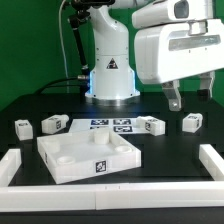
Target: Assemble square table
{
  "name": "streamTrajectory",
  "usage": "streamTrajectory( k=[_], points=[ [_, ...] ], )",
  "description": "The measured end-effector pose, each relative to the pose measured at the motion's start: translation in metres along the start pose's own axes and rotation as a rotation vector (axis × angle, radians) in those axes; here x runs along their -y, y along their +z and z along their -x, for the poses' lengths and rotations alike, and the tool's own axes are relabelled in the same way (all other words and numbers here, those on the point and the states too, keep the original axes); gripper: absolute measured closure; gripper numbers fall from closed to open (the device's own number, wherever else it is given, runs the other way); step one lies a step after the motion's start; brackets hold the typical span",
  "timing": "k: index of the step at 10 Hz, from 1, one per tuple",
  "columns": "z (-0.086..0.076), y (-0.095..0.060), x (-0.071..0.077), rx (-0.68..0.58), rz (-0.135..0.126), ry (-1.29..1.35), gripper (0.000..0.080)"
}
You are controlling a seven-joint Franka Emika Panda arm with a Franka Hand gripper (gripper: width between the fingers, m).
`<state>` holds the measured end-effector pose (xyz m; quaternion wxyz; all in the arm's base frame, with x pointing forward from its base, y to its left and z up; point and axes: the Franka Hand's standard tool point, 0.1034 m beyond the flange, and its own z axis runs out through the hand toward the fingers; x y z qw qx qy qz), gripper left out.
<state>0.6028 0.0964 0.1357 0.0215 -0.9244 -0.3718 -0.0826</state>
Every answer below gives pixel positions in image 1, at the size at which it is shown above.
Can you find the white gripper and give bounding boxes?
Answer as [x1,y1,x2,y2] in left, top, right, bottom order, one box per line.
[134,19,224,111]

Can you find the white square table top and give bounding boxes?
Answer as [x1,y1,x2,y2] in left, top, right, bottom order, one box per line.
[37,128,141,184]

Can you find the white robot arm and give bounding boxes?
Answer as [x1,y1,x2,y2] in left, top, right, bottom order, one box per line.
[70,0,224,111]

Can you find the white sheet with tags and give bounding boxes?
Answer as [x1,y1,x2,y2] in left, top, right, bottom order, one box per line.
[69,118,147,134]

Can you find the white U-shaped fence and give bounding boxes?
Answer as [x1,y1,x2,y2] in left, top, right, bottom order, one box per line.
[0,145,224,212]

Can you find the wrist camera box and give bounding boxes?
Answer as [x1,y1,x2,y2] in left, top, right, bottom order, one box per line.
[132,0,213,29]

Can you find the black cable at base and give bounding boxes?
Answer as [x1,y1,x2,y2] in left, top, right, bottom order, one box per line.
[34,77,90,95]

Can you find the white cable behind robot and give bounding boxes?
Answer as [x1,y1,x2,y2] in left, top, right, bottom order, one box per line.
[57,0,70,80]

